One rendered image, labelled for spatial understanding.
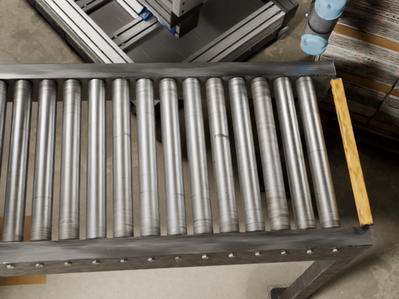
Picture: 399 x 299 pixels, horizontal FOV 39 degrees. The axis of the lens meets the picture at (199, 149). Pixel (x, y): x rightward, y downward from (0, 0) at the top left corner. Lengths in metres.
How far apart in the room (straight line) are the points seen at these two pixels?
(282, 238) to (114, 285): 0.92
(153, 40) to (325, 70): 0.93
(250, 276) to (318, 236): 0.81
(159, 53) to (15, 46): 0.68
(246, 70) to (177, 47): 0.80
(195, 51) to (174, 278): 0.91
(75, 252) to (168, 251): 0.22
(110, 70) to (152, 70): 0.11
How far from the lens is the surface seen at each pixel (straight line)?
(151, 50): 2.36
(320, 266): 1.70
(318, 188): 1.50
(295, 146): 1.52
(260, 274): 2.22
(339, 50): 2.09
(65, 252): 1.37
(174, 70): 1.59
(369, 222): 1.47
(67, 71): 1.59
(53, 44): 2.66
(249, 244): 1.39
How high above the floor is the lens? 2.11
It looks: 63 degrees down
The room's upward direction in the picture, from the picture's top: 12 degrees clockwise
